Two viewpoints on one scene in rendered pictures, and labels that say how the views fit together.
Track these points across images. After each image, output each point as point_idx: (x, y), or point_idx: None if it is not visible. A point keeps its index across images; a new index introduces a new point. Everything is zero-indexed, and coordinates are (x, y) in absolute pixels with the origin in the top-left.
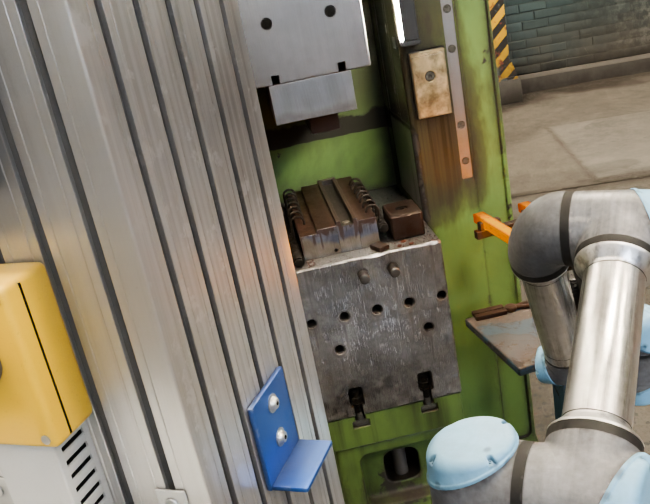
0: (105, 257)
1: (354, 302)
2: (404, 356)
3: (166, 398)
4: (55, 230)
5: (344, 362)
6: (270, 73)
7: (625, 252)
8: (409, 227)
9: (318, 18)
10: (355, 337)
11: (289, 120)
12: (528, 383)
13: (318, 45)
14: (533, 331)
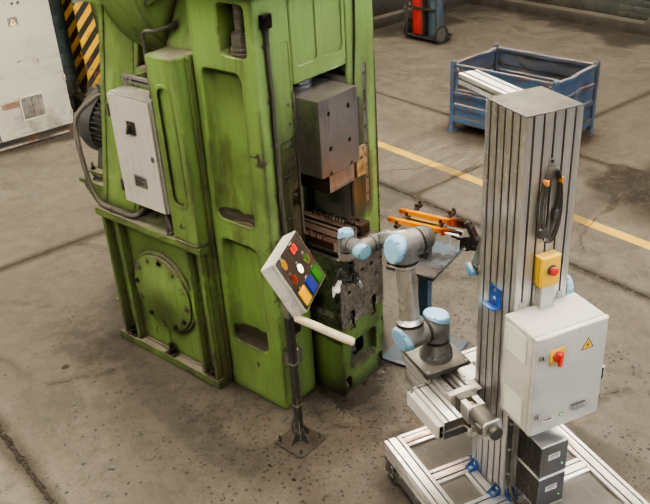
0: (564, 245)
1: (355, 268)
2: (368, 289)
3: (565, 270)
4: (557, 242)
5: (350, 298)
6: (330, 170)
7: None
8: (366, 229)
9: (346, 142)
10: (354, 285)
11: (334, 190)
12: None
13: (345, 154)
14: (420, 263)
